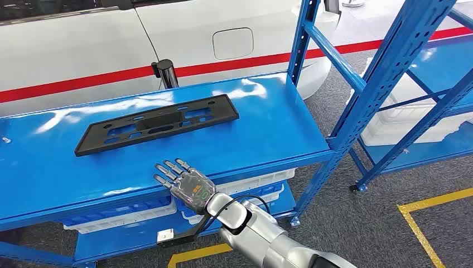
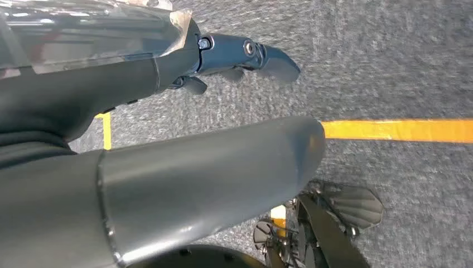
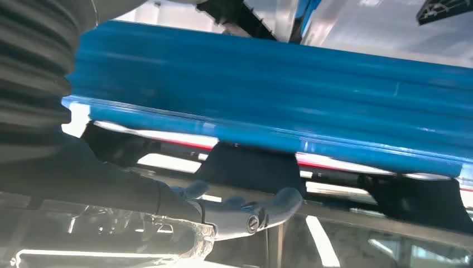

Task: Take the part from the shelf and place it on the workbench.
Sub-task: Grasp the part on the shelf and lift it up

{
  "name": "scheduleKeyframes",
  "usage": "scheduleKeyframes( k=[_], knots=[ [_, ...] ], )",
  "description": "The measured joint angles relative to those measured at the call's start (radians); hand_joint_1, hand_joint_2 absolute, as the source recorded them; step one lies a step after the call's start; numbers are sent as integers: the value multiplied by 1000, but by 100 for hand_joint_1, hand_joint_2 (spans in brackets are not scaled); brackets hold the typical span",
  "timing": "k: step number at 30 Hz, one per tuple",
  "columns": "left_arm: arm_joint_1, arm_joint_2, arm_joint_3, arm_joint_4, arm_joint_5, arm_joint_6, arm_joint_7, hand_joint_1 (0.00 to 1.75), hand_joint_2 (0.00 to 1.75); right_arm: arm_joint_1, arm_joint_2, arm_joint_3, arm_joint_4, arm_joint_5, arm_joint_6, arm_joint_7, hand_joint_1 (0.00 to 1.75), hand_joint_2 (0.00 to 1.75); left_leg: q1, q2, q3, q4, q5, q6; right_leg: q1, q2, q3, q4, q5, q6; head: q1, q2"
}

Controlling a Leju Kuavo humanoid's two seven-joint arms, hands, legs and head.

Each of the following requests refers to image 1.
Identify blue metal shelf rack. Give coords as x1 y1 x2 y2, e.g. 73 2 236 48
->
349 7 473 193
0 0 459 268

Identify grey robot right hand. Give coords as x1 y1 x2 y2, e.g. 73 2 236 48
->
154 158 218 216

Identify black barrier post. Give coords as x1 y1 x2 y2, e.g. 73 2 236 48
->
151 59 180 90

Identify white car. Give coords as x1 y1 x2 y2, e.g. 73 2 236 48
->
0 0 342 117

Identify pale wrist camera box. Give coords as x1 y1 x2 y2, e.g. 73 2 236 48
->
156 228 175 245

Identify white plastic crate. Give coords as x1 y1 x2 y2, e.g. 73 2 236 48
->
345 88 473 147
364 57 441 112
216 168 297 195
62 198 178 235

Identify black camera bracket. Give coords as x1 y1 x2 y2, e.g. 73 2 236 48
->
158 212 213 248

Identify black plastic plate holder part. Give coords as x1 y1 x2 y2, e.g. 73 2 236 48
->
74 94 240 157

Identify red barrier belt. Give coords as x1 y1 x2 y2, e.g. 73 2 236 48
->
0 65 156 104
175 26 473 78

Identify yellow floor tape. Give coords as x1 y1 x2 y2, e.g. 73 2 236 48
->
167 243 234 268
397 188 473 268

